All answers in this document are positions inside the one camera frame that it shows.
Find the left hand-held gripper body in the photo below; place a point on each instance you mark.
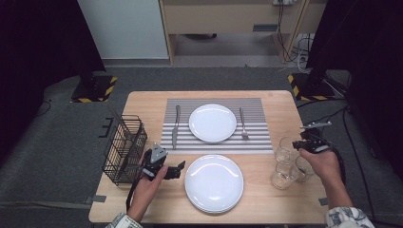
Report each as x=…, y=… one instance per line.
x=155, y=161

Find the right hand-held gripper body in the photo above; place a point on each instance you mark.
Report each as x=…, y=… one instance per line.
x=318, y=142

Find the white plate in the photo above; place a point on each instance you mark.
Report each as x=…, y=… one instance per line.
x=215, y=211
x=212, y=123
x=214, y=185

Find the steel fork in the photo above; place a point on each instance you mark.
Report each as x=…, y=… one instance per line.
x=242, y=117

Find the person's right hand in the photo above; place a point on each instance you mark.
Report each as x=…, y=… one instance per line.
x=324, y=167

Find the person's left hand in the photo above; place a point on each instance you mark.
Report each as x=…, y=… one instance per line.
x=144, y=198

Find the grey striped placemat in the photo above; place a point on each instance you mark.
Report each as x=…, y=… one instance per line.
x=256, y=126

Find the black striped stand base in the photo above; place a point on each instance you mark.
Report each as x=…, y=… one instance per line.
x=95, y=90
x=312, y=90

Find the grey tape piece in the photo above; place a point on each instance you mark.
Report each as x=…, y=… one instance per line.
x=322, y=201
x=96, y=199

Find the dark curtain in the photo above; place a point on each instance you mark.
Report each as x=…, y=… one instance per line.
x=38, y=47
x=374, y=47

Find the white panel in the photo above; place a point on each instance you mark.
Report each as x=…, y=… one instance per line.
x=126, y=28

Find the wooden desk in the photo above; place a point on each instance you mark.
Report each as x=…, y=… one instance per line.
x=215, y=19

